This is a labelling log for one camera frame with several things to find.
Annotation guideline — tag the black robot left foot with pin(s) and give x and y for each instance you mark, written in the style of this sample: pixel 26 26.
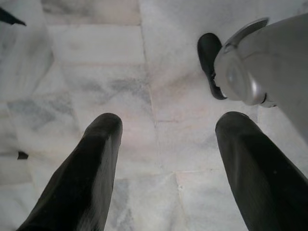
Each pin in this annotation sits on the black robot left foot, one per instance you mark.
pixel 208 55

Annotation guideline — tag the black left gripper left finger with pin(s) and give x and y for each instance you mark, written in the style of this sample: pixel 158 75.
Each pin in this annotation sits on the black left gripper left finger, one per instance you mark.
pixel 79 187

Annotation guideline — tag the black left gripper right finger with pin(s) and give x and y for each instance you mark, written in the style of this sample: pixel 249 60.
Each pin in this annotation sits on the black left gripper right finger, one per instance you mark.
pixel 262 187

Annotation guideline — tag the black triangular object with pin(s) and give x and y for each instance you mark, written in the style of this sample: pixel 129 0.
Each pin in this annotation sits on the black triangular object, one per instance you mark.
pixel 7 15

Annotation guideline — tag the silver robot left leg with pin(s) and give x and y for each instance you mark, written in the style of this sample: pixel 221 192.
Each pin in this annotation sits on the silver robot left leg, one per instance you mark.
pixel 276 60

